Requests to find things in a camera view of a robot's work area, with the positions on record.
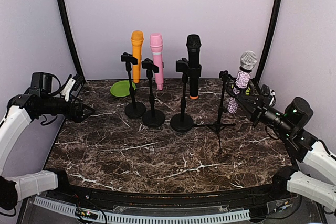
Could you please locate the black round-base stand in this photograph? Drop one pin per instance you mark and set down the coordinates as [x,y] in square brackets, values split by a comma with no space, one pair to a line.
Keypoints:
[134,109]
[153,117]
[183,122]

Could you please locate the black left frame post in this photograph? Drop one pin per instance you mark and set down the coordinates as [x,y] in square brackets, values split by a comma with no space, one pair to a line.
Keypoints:
[69,37]

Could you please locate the black tripod shock-mount stand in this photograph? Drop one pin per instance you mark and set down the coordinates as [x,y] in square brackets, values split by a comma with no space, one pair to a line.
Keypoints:
[218,126]

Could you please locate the black right frame post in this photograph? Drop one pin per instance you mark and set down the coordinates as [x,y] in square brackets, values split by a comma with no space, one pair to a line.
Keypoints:
[268,40]

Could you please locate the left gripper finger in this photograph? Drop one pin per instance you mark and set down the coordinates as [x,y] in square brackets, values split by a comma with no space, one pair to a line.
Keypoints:
[87,111]
[79,81]

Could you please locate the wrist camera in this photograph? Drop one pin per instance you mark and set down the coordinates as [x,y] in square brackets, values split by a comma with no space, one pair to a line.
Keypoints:
[268,92]
[68,88]

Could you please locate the black frame post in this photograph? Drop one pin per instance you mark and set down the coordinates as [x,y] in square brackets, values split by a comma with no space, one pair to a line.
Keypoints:
[69,37]
[268,40]

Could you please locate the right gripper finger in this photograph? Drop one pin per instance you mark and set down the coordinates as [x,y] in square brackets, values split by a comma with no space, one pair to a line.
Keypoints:
[241,101]
[255,90]

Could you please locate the pink microphone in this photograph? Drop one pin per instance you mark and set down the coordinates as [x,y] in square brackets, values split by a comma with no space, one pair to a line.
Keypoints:
[156,45]

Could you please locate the black microphone orange base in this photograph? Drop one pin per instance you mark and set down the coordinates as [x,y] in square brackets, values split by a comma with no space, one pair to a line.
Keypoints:
[193,47]

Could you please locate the purple glitter microphone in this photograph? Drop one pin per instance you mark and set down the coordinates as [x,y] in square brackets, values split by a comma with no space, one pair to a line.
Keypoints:
[247,62]

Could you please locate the black front rail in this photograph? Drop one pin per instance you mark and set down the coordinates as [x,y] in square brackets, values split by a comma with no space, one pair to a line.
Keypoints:
[123,187]

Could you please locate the lime green bowl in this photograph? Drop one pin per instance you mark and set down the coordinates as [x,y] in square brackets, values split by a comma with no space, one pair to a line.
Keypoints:
[247,91]

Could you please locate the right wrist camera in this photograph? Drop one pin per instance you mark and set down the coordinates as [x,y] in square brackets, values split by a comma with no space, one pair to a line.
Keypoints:
[268,92]

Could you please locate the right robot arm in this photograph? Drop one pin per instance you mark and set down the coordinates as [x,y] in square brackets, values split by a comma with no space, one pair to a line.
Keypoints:
[301,145]

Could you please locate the white slotted cable duct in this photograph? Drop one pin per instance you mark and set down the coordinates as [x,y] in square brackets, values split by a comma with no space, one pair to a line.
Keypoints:
[141,216]

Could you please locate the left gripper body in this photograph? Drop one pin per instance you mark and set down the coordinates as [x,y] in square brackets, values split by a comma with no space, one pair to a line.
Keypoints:
[70,115]

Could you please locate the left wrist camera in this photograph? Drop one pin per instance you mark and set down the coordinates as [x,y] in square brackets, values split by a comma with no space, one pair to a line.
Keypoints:
[68,88]

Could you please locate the lime green plate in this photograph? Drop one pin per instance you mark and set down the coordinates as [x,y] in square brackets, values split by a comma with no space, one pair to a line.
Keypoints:
[121,89]

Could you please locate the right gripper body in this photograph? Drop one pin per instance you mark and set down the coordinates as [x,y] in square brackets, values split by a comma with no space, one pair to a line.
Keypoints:
[262,108]

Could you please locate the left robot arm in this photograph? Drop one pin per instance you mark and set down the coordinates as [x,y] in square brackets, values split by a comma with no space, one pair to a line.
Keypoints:
[21,147]

